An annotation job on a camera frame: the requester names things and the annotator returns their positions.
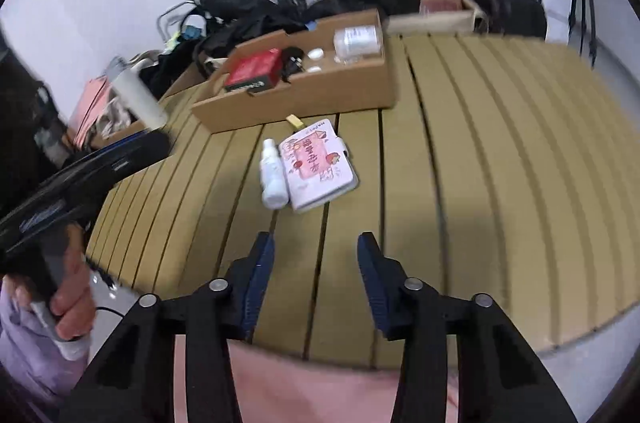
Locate white thermos bottle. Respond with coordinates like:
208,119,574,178
107,55,170,131

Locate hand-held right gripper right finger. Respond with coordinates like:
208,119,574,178
356,231,578,423

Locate pink backpack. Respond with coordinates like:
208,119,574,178
67,78,118,138

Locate beige clothes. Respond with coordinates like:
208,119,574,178
90,93,133,138

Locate cardboard box with clothes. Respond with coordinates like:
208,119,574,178
65,103,151,151

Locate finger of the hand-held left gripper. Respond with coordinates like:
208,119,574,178
82,130,171,186

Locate black bag pile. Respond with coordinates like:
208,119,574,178
192,0,331,58

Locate black folding cart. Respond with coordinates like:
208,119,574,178
0,68,71,184

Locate person's left hand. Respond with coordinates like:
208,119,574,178
10,223,98,341

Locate black charger plug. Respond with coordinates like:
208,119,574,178
280,46,305,84

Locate clear jar with white label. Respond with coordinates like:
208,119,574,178
332,24,383,61

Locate red box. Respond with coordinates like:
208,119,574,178
223,48,283,94

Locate cardboard tray box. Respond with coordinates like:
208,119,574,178
191,9,398,134

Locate small white bottle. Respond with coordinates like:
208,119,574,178
260,138,291,210

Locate pink printed packet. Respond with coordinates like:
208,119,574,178
277,119,360,213

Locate pink padded jacket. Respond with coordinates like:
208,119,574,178
172,335,461,423

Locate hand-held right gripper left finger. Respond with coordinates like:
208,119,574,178
60,230,276,423

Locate white metal frame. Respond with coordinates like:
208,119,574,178
157,0,201,38

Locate person's left forearm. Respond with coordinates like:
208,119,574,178
0,288,76,404

